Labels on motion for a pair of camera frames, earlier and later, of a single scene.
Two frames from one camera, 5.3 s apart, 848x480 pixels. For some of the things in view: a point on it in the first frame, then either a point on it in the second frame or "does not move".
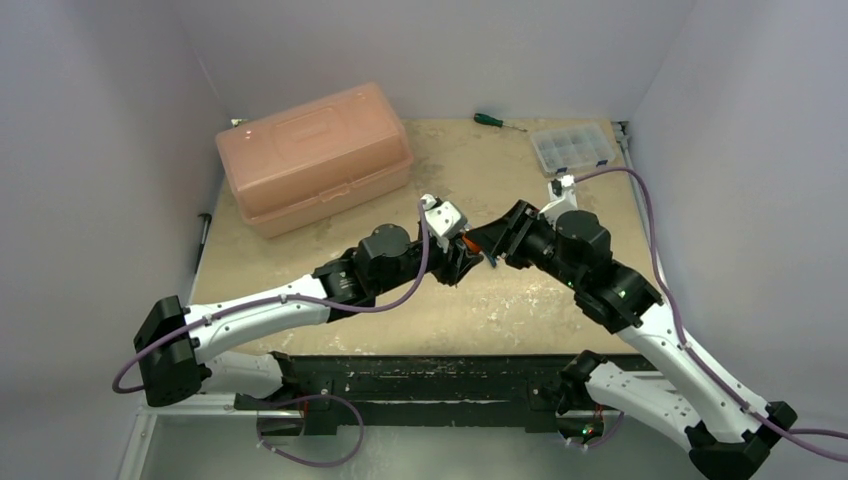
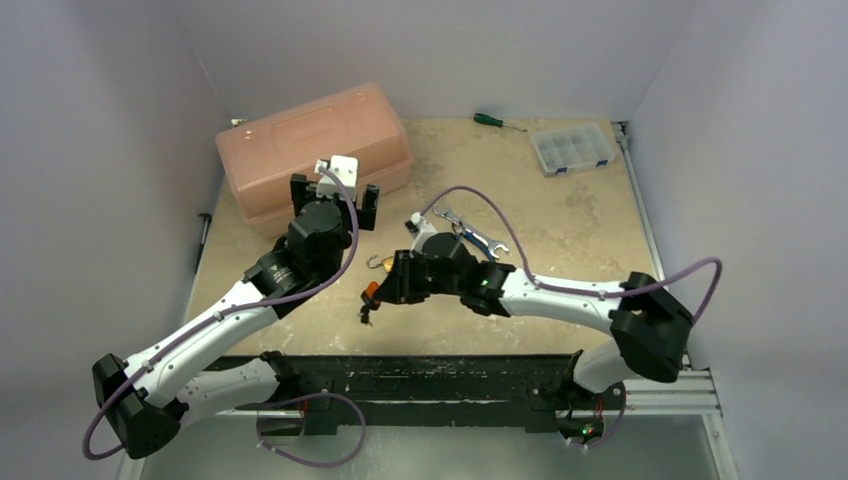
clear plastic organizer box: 572,147 does not move
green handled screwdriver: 494,121 does not move
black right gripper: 517,230 -> 403,278
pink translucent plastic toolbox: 317,160 does not move
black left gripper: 450,268 -> 364,211
